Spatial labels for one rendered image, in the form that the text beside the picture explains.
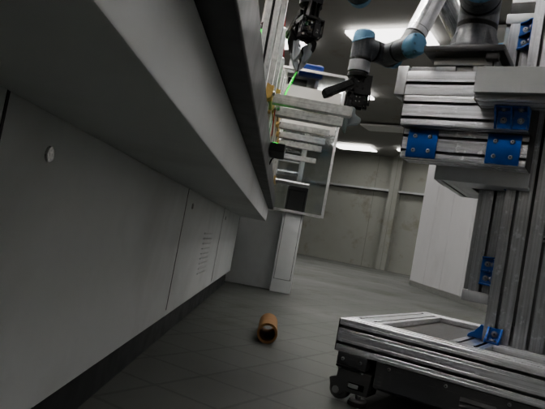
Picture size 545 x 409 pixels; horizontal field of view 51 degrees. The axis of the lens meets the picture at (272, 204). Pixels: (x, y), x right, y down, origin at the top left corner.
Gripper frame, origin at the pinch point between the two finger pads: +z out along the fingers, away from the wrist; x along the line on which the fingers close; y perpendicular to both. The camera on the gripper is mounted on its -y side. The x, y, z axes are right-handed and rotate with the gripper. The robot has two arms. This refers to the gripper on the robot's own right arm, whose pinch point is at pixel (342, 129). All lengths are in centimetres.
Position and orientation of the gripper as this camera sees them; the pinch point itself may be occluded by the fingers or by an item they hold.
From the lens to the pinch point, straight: 202.6
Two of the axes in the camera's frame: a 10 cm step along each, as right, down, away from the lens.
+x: 0.1, 0.6, 10.0
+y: 9.9, 1.7, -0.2
